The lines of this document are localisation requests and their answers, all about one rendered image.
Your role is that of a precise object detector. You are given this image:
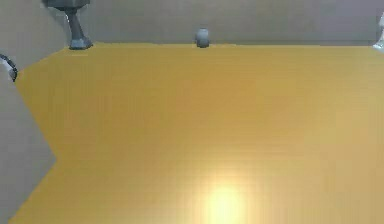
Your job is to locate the grey round bin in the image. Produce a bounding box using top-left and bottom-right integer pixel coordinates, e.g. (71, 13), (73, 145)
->
(195, 28), (211, 49)

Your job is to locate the black door handle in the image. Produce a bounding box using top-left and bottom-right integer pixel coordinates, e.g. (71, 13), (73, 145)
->
(0, 53), (19, 83)

